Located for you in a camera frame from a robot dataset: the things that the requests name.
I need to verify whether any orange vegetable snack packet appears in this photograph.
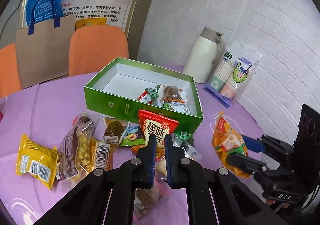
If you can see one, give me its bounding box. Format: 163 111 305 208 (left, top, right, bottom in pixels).
212 111 250 178

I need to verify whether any pink cracker packet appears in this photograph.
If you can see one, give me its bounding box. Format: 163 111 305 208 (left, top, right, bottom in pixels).
133 157 169 220

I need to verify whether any orange clear snack bag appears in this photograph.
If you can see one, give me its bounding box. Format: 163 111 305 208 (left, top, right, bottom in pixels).
88 139 118 172

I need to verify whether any brown clear snack bag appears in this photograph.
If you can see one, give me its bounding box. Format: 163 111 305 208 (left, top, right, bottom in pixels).
56 113 95 182

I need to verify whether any red snack packet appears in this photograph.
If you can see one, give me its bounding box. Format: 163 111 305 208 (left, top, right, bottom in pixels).
138 109 179 148

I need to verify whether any brown clear small packet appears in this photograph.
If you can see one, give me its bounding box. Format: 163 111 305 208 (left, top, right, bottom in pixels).
161 86 185 103

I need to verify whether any white illustrated snack packet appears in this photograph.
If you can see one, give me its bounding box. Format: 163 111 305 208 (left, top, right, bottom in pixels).
160 100 190 114

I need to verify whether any green pea snack packet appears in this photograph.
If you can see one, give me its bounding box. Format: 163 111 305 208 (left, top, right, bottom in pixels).
137 84 161 105

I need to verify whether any green plum snack packet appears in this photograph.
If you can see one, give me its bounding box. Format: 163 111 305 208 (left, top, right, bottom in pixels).
120 126 145 147

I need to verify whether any brown pickle snack packet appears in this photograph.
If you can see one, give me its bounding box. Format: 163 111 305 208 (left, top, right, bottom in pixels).
103 117 130 145

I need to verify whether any yellow snack bag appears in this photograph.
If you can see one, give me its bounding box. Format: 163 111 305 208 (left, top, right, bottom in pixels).
16 133 58 190

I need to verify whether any paper cups pack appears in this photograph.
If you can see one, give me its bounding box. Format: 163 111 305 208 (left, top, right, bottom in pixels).
204 41 262 108

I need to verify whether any purple tablecloth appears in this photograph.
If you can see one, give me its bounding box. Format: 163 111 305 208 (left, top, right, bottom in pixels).
1 74 263 224

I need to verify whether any white thermos jug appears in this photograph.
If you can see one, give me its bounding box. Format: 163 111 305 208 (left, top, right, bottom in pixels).
183 27 226 84

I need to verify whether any green open box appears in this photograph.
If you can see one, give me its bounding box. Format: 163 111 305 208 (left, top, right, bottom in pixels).
84 57 203 133

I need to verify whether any left orange chair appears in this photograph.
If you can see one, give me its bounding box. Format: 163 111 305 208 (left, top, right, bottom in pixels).
0 43 22 97

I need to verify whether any orange chair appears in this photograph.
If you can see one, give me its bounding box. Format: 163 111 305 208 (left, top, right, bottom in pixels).
69 25 129 77
0 43 22 97

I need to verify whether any right orange chair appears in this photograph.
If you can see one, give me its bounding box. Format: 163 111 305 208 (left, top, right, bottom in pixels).
69 25 129 77

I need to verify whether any brown cardboard sheet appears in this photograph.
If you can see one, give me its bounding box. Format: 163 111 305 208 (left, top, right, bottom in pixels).
15 15 76 89

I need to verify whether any white text poster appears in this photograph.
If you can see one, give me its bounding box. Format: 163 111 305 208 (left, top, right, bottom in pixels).
61 0 136 33

